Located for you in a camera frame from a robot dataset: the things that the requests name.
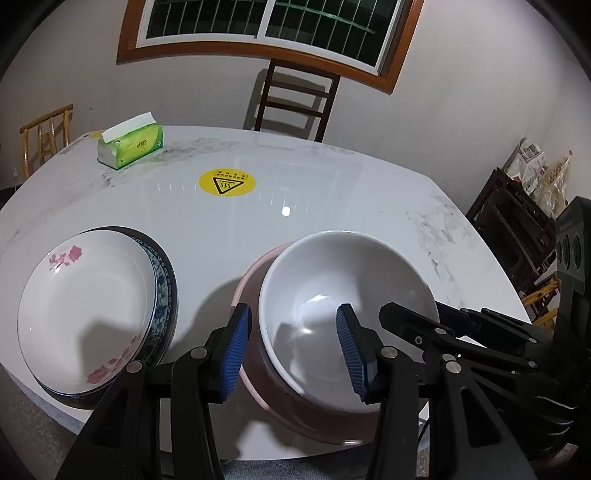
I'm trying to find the yellow wooden stool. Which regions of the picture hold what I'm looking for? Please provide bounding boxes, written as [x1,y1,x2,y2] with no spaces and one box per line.
[522,274,560,331]

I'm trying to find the wooden framed window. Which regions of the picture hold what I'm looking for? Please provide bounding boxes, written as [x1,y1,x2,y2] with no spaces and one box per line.
[116,0,424,93]

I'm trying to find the white plate pink flowers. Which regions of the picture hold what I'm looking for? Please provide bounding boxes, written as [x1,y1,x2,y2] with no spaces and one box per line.
[16,228,156,394]

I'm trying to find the dark wooden shelf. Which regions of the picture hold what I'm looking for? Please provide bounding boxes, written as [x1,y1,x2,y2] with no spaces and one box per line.
[467,168,556,292]

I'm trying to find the large white pink-base bowl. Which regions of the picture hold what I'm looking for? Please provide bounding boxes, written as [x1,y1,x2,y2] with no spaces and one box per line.
[257,231,439,414]

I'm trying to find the yellow warning sticker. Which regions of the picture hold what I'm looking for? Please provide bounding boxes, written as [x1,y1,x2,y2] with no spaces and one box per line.
[199,168,256,198]

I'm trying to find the bags on shelf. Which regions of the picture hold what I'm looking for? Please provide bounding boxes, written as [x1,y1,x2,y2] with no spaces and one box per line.
[502,138,573,220]

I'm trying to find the blue floral plate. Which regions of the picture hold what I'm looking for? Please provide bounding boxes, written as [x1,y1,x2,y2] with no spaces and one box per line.
[34,225,180,410]

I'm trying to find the green tissue box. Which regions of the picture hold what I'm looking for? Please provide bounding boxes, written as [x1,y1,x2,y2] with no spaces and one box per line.
[97,112,164,170]

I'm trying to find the pink bowl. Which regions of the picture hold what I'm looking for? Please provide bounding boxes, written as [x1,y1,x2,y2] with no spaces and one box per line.
[231,243,379,447]

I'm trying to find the dark wooden chair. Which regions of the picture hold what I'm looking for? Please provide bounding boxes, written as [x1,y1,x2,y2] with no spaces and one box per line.
[252,58,341,143]

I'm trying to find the bamboo chair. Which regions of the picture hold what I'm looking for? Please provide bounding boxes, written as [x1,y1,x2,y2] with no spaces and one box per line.
[19,104,74,180]

